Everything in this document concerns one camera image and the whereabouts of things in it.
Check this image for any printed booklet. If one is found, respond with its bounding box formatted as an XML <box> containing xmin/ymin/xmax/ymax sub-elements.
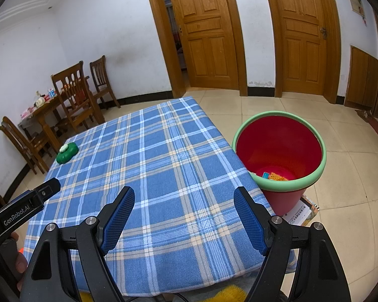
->
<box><xmin>282</xmin><ymin>195</ymin><xmax>320</xmax><ymax>227</ymax></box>

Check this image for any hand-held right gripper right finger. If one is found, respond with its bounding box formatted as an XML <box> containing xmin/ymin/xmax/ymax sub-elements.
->
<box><xmin>233</xmin><ymin>186</ymin><xmax>349</xmax><ymax>302</ymax></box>

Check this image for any closed wooden door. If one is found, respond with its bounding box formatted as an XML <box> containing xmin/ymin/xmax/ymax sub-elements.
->
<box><xmin>271</xmin><ymin>0</ymin><xmax>328</xmax><ymax>96</ymax></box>

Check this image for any yellow fluffy clothing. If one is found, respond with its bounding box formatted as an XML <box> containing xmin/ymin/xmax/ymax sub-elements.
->
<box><xmin>206</xmin><ymin>285</ymin><xmax>249</xmax><ymax>302</ymax></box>

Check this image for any beige wall box cover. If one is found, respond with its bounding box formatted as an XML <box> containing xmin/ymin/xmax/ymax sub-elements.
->
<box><xmin>345</xmin><ymin>0</ymin><xmax>366</xmax><ymax>18</ymax></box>

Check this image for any red bin with green rim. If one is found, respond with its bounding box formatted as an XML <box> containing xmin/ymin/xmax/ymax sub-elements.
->
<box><xmin>231</xmin><ymin>111</ymin><xmax>326</xmax><ymax>216</ymax></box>

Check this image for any wooden slat-back chair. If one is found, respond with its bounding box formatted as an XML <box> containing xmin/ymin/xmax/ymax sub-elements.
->
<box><xmin>51</xmin><ymin>61</ymin><xmax>105</xmax><ymax>133</ymax></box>
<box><xmin>89</xmin><ymin>56</ymin><xmax>121</xmax><ymax>109</ymax></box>
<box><xmin>0</xmin><ymin>116</ymin><xmax>51</xmax><ymax>175</ymax></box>

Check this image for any open wooden door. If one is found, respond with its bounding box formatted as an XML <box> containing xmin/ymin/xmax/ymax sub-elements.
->
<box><xmin>165</xmin><ymin>0</ymin><xmax>240</xmax><ymax>90</ymax></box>

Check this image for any person's left hand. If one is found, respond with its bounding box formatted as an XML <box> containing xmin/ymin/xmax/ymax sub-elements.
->
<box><xmin>11</xmin><ymin>231</ymin><xmax>28</xmax><ymax>275</ymax></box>

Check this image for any blue plaid blanket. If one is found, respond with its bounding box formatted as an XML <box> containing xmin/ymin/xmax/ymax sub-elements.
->
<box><xmin>23</xmin><ymin>97</ymin><xmax>295</xmax><ymax>298</ymax></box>

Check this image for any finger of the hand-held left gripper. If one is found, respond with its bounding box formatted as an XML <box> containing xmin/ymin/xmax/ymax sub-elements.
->
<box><xmin>31</xmin><ymin>177</ymin><xmax>61</xmax><ymax>206</ymax></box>

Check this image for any wooden dining table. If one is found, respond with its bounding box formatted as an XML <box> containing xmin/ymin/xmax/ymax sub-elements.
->
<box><xmin>17</xmin><ymin>75</ymin><xmax>90</xmax><ymax>155</ymax></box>

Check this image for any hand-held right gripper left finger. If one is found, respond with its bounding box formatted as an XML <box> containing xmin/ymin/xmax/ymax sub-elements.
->
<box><xmin>20</xmin><ymin>185</ymin><xmax>136</xmax><ymax>302</ymax></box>

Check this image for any low wooden wall panel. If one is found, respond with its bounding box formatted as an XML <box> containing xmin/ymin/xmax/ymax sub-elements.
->
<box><xmin>344</xmin><ymin>46</ymin><xmax>378</xmax><ymax>109</ymax></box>

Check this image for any green round toy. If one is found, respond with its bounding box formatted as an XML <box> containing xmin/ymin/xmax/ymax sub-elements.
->
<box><xmin>56</xmin><ymin>142</ymin><xmax>79</xmax><ymax>165</ymax></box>

